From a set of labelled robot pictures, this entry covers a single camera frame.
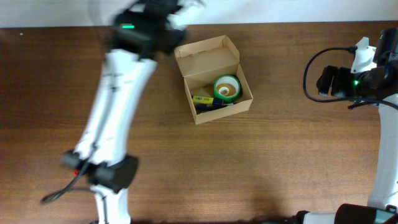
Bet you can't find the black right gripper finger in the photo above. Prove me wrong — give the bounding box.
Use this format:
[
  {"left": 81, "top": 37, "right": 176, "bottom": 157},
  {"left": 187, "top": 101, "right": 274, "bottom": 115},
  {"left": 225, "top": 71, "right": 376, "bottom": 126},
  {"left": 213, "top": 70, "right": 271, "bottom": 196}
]
[
  {"left": 331, "top": 67, "right": 354, "bottom": 98},
  {"left": 316, "top": 65, "right": 338, "bottom": 96}
]

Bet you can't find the open cardboard box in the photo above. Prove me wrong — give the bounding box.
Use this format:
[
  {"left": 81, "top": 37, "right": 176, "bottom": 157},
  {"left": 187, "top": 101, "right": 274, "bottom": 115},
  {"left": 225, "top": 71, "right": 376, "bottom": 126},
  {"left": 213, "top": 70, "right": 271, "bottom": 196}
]
[{"left": 175, "top": 35, "right": 253, "bottom": 124}]

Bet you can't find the yellow tape roll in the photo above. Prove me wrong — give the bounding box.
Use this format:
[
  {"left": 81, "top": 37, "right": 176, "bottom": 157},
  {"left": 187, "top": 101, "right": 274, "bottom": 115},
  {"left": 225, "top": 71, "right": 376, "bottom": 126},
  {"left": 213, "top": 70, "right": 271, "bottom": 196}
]
[{"left": 216, "top": 83, "right": 237, "bottom": 97}]

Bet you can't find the green tape roll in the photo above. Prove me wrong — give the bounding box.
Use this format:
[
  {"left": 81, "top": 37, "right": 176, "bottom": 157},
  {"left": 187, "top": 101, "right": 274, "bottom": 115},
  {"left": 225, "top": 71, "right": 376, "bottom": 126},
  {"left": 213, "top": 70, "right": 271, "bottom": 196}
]
[{"left": 213, "top": 75, "right": 241, "bottom": 103}]

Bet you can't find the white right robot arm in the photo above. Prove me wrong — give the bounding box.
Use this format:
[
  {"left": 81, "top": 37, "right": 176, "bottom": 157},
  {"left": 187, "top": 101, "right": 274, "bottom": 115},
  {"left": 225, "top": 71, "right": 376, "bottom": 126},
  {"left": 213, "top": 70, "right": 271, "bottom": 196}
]
[{"left": 291, "top": 28, "right": 397, "bottom": 224}]

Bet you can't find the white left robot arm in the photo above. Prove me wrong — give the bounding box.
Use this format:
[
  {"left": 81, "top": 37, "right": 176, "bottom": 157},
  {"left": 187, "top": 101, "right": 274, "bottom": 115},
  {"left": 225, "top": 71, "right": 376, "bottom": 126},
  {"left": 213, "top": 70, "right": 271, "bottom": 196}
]
[{"left": 63, "top": 1, "right": 253, "bottom": 223}]

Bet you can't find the yellow highlighter pen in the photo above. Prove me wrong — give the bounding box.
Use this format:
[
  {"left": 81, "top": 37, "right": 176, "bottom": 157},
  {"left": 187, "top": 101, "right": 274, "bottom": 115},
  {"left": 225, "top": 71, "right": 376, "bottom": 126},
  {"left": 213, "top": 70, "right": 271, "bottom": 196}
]
[{"left": 192, "top": 95, "right": 223, "bottom": 105}]

